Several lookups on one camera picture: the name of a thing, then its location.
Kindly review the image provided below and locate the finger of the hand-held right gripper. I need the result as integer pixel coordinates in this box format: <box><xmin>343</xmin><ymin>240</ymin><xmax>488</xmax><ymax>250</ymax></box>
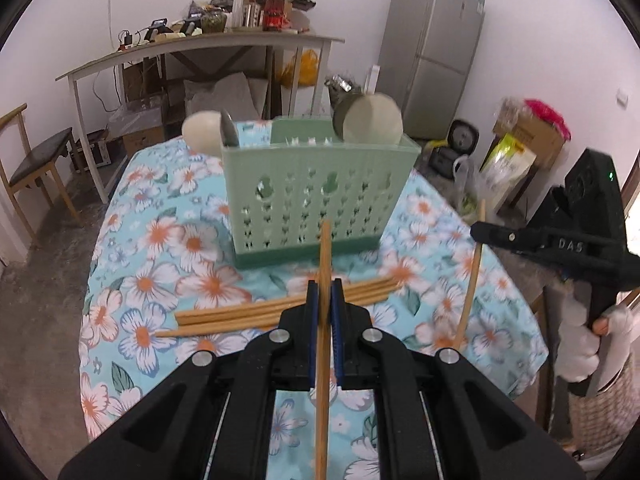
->
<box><xmin>470</xmin><ymin>221</ymin><xmax>549</xmax><ymax>262</ymax></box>

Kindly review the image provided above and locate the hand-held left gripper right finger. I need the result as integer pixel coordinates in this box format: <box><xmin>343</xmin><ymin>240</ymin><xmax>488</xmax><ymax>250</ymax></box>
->
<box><xmin>330</xmin><ymin>277</ymin><xmax>587</xmax><ymax>480</ymax></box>

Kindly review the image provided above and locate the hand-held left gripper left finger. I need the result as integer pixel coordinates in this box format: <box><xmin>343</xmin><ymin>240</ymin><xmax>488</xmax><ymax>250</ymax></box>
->
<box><xmin>57</xmin><ymin>280</ymin><xmax>321</xmax><ymax>480</ymax></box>

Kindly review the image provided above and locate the tan bamboo chopstick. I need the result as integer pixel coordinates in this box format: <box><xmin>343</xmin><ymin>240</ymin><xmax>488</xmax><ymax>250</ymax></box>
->
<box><xmin>314</xmin><ymin>220</ymin><xmax>334</xmax><ymax>480</ymax></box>
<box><xmin>452</xmin><ymin>199</ymin><xmax>487</xmax><ymax>350</ymax></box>

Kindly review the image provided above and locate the pile of wooden chopsticks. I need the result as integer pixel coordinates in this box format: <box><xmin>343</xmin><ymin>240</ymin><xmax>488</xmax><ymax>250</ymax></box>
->
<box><xmin>155</xmin><ymin>275</ymin><xmax>401</xmax><ymax>338</ymax></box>

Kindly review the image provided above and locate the green plastic utensil basket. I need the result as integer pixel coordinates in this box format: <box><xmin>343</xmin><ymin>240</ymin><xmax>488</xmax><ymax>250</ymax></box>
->
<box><xmin>218</xmin><ymin>115</ymin><xmax>422</xmax><ymax>269</ymax></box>

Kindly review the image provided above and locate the white ceramic spoon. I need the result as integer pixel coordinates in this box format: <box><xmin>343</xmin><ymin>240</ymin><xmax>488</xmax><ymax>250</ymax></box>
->
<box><xmin>181</xmin><ymin>110</ymin><xmax>224</xmax><ymax>154</ymax></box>

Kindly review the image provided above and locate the person's right hand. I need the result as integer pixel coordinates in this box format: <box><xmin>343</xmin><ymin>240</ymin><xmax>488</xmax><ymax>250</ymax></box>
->
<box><xmin>556</xmin><ymin>282</ymin><xmax>638</xmax><ymax>392</ymax></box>

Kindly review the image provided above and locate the clear plastic bag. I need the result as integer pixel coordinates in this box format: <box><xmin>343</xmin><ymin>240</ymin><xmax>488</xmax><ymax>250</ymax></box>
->
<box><xmin>452</xmin><ymin>155</ymin><xmax>484</xmax><ymax>217</ymax></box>

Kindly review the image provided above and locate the green and yellow bag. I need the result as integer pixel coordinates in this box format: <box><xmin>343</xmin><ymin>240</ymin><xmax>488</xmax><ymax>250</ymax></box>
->
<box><xmin>479</xmin><ymin>132</ymin><xmax>537</xmax><ymax>212</ymax></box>

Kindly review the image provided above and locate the black rice cooker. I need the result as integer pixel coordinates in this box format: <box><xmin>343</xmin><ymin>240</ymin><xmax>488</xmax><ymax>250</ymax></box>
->
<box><xmin>429</xmin><ymin>119</ymin><xmax>481</xmax><ymax>179</ymax></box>

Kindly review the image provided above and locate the large cardboard box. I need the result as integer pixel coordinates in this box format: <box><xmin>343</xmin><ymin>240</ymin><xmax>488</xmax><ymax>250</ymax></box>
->
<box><xmin>492</xmin><ymin>100</ymin><xmax>568</xmax><ymax>172</ymax></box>

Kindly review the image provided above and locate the pink fluffy item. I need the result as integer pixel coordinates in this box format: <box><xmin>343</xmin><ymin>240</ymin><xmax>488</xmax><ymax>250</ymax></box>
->
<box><xmin>524</xmin><ymin>99</ymin><xmax>572</xmax><ymax>142</ymax></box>

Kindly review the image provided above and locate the floral tablecloth table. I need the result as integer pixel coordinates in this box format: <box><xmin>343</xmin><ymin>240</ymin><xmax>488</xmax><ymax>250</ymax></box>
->
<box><xmin>79</xmin><ymin>135</ymin><xmax>551</xmax><ymax>480</ymax></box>

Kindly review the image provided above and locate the woven basket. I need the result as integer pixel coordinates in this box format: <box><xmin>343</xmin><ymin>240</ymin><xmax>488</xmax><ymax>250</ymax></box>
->
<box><xmin>569</xmin><ymin>360</ymin><xmax>637</xmax><ymax>442</ymax></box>

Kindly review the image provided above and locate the silver refrigerator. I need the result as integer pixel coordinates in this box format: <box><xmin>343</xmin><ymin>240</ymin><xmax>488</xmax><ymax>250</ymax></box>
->
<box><xmin>375</xmin><ymin>0</ymin><xmax>487</xmax><ymax>141</ymax></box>

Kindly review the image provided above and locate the grey pillow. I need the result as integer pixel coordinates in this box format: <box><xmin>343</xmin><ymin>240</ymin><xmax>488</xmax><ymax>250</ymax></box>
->
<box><xmin>182</xmin><ymin>72</ymin><xmax>264</xmax><ymax>122</ymax></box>

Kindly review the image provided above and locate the small cardboard box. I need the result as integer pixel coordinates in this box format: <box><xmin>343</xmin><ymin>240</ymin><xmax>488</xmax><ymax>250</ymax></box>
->
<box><xmin>121</xmin><ymin>125</ymin><xmax>167</xmax><ymax>157</ymax></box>

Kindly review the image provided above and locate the yellow plastic bag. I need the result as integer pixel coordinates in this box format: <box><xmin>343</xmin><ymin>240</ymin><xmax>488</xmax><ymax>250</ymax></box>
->
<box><xmin>280</xmin><ymin>49</ymin><xmax>321</xmax><ymax>87</ymax></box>

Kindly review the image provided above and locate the metal case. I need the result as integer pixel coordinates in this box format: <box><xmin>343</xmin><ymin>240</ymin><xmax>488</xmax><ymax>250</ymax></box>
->
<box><xmin>70</xmin><ymin>130</ymin><xmax>114</xmax><ymax>172</ymax></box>

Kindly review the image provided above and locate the white desk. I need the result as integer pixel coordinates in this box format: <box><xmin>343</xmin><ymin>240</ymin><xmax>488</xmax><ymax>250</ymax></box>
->
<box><xmin>55</xmin><ymin>32</ymin><xmax>346</xmax><ymax>204</ymax></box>

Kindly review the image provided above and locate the red bottle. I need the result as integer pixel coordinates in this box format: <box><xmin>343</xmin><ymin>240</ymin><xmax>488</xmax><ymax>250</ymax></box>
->
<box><xmin>262</xmin><ymin>0</ymin><xmax>294</xmax><ymax>32</ymax></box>

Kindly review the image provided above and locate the wooden chair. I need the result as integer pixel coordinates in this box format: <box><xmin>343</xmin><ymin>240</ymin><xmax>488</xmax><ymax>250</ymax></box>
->
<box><xmin>0</xmin><ymin>103</ymin><xmax>84</xmax><ymax>247</ymax></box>

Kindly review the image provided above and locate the glass jar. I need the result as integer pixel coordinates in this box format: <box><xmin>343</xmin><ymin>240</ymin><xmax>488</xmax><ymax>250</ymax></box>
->
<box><xmin>200</xmin><ymin>10</ymin><xmax>229</xmax><ymax>34</ymax></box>

